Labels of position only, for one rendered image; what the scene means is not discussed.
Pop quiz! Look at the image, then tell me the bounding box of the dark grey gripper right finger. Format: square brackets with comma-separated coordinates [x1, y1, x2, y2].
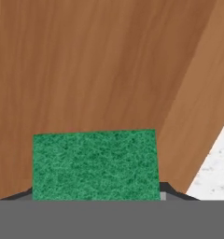
[159, 181, 200, 202]

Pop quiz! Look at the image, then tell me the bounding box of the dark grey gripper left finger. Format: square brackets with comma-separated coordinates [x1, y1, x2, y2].
[0, 187, 34, 202]

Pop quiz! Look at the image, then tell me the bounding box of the green sponge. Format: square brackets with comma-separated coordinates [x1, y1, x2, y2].
[31, 128, 161, 202]

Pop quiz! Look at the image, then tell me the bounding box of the brown wooden cutting board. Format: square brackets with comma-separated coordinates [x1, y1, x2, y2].
[0, 0, 224, 201]

